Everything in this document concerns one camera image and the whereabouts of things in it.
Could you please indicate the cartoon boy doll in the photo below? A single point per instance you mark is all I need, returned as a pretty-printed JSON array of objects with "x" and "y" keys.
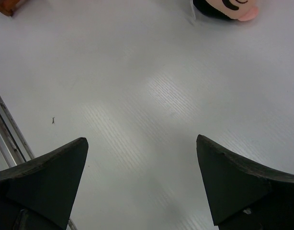
[{"x": 239, "y": 10}]

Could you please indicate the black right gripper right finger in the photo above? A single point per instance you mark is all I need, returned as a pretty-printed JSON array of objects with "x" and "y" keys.
[{"x": 243, "y": 194}]

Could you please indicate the aluminium frame rail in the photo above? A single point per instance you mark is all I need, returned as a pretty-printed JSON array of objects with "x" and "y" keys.
[{"x": 13, "y": 148}]

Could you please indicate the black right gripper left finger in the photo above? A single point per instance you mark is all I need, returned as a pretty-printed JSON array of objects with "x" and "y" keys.
[{"x": 39, "y": 194}]

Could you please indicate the wooden toy shelf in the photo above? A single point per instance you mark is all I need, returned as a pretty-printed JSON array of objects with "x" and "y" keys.
[{"x": 8, "y": 7}]

